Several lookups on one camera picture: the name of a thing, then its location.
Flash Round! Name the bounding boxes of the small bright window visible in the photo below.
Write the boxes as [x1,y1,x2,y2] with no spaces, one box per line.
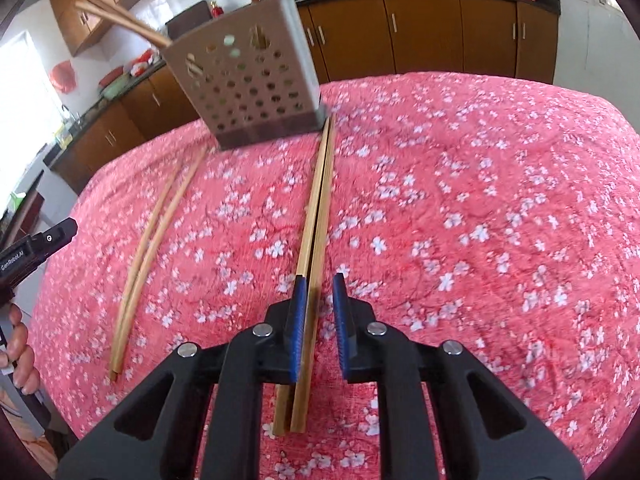
[0,30,66,196]

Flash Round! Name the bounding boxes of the red and white bag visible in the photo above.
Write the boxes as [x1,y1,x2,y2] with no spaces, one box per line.
[131,50,161,78]

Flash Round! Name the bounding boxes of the wooden base cabinets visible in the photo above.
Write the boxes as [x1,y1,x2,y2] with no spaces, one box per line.
[42,0,561,196]

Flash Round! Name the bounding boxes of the person's left hand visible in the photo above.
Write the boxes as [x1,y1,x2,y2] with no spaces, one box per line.
[0,302,42,395]

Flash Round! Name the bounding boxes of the black kitchen countertop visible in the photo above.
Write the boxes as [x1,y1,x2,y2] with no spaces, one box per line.
[42,0,562,171]

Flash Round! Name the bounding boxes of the beige perforated chopstick holder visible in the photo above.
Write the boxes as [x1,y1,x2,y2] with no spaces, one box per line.
[159,0,328,151]

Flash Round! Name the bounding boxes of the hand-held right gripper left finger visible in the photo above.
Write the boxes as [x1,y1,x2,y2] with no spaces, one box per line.
[55,275,307,480]

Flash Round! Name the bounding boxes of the dark wooden cutting board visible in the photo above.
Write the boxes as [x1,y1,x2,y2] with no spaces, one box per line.
[165,1,211,41]

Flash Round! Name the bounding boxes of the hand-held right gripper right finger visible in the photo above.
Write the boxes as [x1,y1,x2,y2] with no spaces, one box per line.
[332,272,586,480]

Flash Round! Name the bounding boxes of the hanging red plastic bag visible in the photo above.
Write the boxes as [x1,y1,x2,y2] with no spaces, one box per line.
[50,60,78,93]

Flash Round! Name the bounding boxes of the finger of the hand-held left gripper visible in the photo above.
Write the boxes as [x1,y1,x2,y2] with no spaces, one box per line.
[30,218,79,258]

